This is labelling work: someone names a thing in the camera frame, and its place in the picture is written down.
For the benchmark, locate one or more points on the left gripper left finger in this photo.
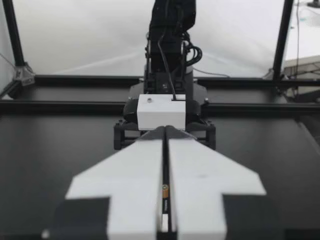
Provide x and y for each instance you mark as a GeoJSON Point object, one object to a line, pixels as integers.
{"type": "Point", "coordinates": [125, 180]}

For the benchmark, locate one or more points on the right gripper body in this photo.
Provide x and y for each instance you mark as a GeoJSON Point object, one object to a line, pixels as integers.
{"type": "Point", "coordinates": [130, 112]}

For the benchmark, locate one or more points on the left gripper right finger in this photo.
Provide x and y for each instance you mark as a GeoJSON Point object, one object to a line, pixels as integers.
{"type": "Point", "coordinates": [207, 180]}

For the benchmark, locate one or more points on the black and copper battery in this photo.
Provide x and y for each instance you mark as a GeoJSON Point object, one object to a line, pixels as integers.
{"type": "Point", "coordinates": [165, 197]}

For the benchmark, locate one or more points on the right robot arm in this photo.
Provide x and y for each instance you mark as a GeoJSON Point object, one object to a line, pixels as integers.
{"type": "Point", "coordinates": [172, 20]}

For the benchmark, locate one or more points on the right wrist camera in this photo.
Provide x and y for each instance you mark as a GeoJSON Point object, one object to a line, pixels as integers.
{"type": "Point", "coordinates": [160, 115]}

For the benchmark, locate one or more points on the black frame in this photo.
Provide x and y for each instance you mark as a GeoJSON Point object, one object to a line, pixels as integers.
{"type": "Point", "coordinates": [75, 81]}

